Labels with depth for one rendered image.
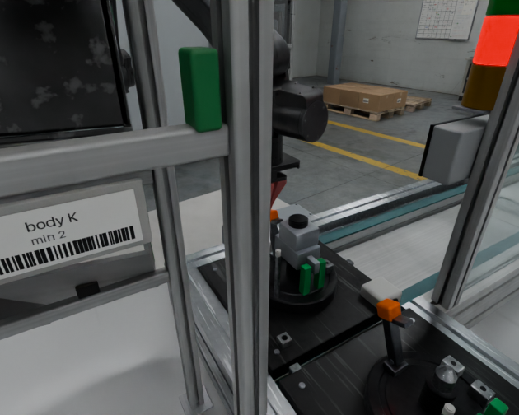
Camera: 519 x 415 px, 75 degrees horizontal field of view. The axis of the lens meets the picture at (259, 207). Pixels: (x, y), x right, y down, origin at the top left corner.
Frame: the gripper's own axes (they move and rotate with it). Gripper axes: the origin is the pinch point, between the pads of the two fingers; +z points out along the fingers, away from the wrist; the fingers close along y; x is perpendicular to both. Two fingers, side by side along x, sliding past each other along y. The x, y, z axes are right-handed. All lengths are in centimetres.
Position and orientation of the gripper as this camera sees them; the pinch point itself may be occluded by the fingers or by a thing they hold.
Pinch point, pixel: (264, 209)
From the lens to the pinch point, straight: 60.0
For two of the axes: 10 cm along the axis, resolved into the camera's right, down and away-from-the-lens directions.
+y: 8.6, -2.5, 4.5
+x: -5.1, -4.0, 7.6
